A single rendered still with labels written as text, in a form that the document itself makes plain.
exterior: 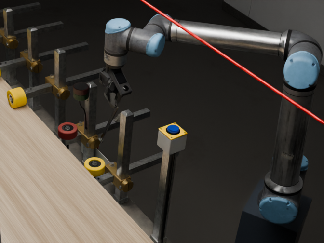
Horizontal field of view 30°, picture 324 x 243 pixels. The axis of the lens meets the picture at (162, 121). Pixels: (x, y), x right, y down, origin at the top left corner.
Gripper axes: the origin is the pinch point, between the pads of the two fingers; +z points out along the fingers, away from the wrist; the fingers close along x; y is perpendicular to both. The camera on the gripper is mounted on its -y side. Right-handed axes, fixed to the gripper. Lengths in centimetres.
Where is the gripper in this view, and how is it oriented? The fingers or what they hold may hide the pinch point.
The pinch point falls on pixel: (114, 106)
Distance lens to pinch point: 244.6
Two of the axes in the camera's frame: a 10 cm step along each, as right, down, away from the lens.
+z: -1.1, 8.0, 5.9
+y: -5.9, -5.3, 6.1
